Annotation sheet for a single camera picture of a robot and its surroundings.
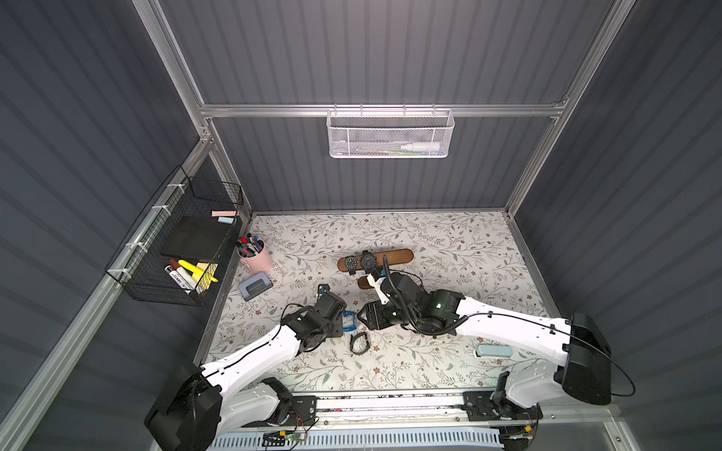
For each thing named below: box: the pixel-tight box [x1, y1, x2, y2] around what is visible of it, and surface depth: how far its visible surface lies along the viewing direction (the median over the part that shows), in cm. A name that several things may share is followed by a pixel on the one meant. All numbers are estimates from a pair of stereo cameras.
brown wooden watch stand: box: [337, 248, 415, 291], surface depth 91 cm
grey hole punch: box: [238, 271, 274, 302], surface depth 98 cm
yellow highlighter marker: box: [177, 259, 220, 283], surface depth 71 cm
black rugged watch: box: [361, 249, 377, 275], surface depth 88 cm
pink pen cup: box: [235, 233, 273, 274], surface depth 96 cm
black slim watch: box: [345, 255, 358, 276], surface depth 88 cm
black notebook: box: [159, 216, 235, 264], surface depth 75 cm
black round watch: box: [349, 331, 371, 356], surface depth 86 cm
